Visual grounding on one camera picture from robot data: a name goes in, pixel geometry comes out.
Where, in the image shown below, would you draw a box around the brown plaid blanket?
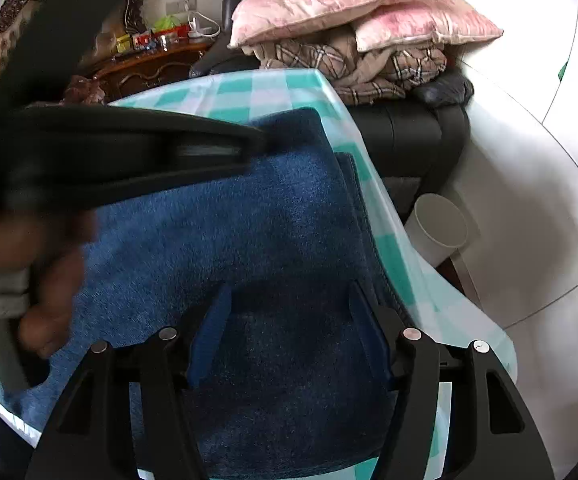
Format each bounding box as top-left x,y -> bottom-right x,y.
241,27 -> 447,107

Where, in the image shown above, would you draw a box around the white waste bin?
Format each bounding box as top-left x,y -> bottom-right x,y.
403,192 -> 470,268

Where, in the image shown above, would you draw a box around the large pink pillow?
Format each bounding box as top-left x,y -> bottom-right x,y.
229,0 -> 470,50

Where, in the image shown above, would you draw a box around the green white checkered tablecloth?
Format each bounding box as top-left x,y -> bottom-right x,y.
0,71 -> 520,480

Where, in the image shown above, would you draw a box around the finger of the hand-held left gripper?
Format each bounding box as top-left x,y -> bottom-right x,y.
24,105 -> 271,208

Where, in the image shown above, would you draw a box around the dark wooden nightstand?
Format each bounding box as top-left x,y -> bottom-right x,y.
92,40 -> 215,103

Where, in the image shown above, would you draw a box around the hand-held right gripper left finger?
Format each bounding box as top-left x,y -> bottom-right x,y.
24,284 -> 233,480

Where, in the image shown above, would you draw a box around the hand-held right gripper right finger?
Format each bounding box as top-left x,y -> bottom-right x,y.
348,282 -> 556,480

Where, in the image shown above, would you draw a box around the blue pants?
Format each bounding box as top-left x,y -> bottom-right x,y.
0,107 -> 415,480

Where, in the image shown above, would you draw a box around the dark jacket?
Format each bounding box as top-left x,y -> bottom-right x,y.
414,71 -> 474,110

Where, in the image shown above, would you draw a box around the small pink pillow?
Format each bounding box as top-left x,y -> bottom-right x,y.
356,0 -> 504,53

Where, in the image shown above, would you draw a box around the person's left hand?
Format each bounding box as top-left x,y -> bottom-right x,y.
0,212 -> 96,360

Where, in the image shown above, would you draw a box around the black leather chair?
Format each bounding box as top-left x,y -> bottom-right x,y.
189,0 -> 472,211

